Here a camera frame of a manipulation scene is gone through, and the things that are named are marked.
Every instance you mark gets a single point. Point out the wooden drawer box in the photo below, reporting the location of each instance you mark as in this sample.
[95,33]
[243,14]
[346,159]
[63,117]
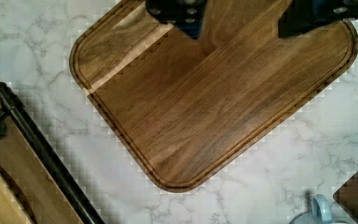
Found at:
[28,194]

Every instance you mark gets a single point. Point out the light blue mug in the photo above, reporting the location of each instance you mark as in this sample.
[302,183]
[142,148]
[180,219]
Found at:
[320,213]

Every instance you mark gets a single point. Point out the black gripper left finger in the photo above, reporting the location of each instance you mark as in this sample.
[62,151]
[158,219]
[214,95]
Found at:
[186,15]

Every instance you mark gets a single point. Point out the black drawer handle bar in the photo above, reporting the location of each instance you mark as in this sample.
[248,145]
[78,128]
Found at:
[12,107]

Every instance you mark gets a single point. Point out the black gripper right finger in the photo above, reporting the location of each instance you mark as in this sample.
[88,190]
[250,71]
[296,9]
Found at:
[303,16]

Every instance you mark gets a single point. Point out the wooden cutting board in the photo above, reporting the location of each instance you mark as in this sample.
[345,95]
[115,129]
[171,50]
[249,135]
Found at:
[186,107]

